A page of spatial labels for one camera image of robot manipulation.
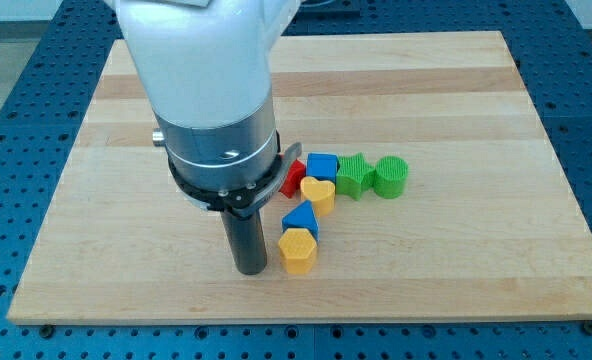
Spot yellow hexagon block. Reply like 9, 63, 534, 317
278, 228, 318, 275

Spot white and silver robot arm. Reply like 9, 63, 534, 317
108, 0, 301, 218

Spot blue triangle block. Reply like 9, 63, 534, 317
281, 200, 319, 241

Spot red block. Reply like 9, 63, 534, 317
279, 160, 306, 198

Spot yellow heart block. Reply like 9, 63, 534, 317
300, 176, 336, 217

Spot blue cube block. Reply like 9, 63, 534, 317
306, 153, 338, 183

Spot green star block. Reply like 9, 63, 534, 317
336, 153, 375, 201

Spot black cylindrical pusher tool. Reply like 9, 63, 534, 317
221, 211, 267, 275

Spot green cylinder block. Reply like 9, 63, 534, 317
373, 156, 409, 199

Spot wooden board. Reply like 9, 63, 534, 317
7, 32, 592, 326

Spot blue perforated table plate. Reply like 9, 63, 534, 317
0, 0, 592, 359

